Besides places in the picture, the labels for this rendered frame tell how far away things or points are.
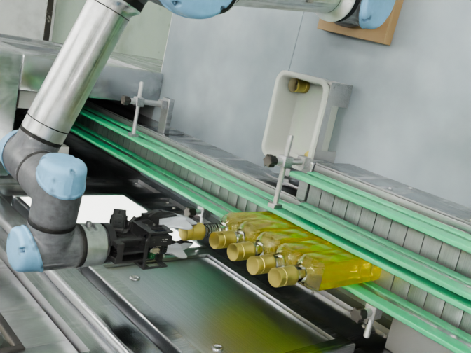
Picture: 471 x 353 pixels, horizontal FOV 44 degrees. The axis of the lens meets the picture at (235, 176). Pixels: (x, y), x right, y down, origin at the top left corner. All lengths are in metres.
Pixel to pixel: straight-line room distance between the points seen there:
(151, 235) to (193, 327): 0.18
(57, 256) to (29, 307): 0.22
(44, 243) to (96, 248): 0.09
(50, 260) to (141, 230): 0.17
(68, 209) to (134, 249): 0.16
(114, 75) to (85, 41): 0.96
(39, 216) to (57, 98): 0.20
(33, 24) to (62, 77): 3.78
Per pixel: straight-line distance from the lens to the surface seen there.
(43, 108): 1.02
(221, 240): 1.13
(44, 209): 0.94
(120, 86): 1.97
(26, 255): 0.96
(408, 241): 1.19
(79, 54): 1.00
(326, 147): 1.43
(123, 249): 1.01
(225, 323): 1.12
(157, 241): 1.05
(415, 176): 1.33
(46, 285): 1.22
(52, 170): 0.92
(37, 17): 4.79
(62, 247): 0.97
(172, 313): 1.12
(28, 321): 1.13
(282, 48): 1.62
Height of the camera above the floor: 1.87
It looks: 41 degrees down
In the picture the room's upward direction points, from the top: 90 degrees counter-clockwise
